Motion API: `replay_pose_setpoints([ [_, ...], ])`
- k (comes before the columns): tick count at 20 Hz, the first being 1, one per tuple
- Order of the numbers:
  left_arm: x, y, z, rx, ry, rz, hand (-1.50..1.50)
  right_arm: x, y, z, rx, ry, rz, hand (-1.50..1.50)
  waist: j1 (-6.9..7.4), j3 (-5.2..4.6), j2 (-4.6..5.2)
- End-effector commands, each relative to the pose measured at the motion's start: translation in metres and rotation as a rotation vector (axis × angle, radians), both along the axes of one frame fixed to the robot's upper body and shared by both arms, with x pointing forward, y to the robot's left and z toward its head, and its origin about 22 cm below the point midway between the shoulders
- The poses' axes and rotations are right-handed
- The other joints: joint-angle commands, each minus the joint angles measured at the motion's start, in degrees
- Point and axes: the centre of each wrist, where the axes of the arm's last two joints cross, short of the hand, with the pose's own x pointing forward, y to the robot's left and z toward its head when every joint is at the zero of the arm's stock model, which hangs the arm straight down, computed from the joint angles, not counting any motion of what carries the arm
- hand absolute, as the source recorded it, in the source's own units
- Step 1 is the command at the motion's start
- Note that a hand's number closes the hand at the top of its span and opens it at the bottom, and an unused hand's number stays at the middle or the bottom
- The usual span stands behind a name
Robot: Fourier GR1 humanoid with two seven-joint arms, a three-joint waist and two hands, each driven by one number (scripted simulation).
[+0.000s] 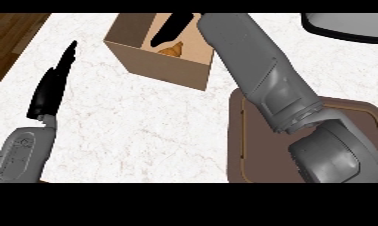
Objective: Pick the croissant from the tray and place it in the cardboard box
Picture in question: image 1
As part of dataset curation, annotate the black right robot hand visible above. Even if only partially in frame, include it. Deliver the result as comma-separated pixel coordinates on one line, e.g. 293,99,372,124
149,13,195,49

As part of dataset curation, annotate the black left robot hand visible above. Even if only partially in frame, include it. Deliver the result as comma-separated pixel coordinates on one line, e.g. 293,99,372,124
25,40,79,121

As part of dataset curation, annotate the golden brown croissant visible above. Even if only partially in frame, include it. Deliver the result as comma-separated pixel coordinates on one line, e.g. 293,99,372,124
156,41,184,59

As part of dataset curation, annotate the brown cardboard box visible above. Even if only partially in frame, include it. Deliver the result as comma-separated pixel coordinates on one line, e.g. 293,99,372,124
103,13,215,92

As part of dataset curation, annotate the brown tray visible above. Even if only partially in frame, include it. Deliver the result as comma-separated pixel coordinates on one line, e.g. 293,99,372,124
226,88,378,184

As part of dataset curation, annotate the grey appliance with black rim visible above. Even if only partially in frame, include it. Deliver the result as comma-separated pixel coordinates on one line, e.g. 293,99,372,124
299,13,378,44

